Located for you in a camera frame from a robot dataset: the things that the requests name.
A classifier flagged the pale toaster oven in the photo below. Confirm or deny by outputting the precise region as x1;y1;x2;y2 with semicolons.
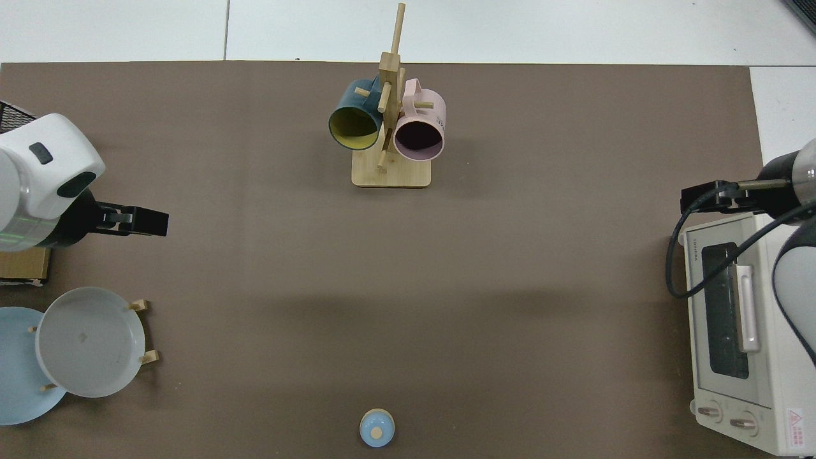
677;212;816;456

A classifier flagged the wire basket with wooden floor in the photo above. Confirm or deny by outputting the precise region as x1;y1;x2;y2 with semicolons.
0;101;52;286

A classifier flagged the wooden plate rack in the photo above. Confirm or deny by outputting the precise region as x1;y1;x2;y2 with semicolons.
29;298;159;391

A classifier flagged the teal mug with yellow inside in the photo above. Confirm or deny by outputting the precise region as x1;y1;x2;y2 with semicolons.
328;78;384;151

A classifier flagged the pink mug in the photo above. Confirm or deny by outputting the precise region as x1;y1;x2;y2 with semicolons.
393;78;446;162

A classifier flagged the grey plate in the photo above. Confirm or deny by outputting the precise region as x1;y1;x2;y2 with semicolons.
35;287;146;398

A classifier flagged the light blue plate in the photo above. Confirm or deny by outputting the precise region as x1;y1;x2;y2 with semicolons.
0;307;68;426

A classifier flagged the wooden cup stand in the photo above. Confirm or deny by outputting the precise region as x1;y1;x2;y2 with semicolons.
351;3;432;188

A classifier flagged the brown table cloth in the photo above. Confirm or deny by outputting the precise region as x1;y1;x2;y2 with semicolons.
0;61;766;459

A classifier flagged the dark grey corner object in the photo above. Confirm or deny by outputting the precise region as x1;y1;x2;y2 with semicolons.
781;0;816;36

